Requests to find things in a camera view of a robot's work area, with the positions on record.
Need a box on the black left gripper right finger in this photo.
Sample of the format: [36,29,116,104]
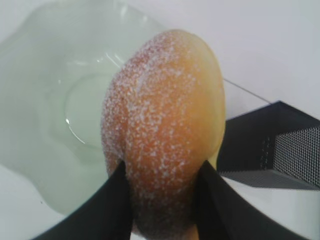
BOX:
[192,160,310,240]

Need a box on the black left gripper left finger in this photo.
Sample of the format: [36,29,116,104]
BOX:
[35,161,132,240]

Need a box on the sugared bread bun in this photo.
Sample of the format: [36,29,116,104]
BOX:
[100,29,226,240]

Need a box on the black mesh pen holder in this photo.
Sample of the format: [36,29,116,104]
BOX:
[217,101,320,191]

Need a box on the pale green glass plate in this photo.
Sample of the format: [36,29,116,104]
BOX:
[0,0,165,215]

